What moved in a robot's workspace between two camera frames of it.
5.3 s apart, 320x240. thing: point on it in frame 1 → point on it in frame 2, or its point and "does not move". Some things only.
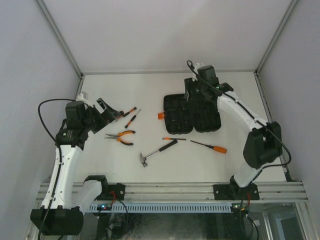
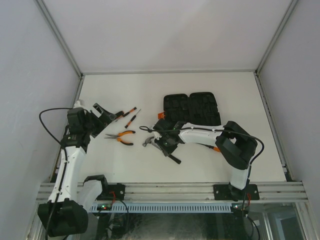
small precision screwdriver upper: x=121 y=116 does not move
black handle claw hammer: x=143 y=159 → x=148 y=141
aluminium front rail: x=294 y=191 does not move
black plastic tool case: x=181 y=116 does not move
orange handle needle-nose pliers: x=119 y=139 does not move
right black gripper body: x=194 y=89 → x=166 y=144
